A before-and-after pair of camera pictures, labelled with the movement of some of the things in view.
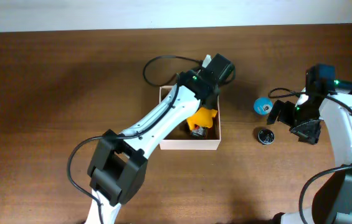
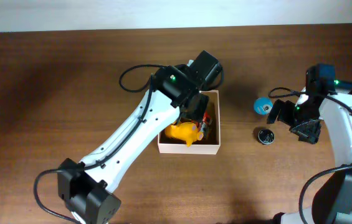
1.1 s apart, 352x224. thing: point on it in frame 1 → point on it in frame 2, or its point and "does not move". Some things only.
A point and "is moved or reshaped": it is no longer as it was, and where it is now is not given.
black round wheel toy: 266,136 does not move
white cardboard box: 180,139 does not move
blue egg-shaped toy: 263,105 does not move
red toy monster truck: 199,132 → 206,125
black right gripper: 309,134 does not move
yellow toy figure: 202,117 is moved or reshaped
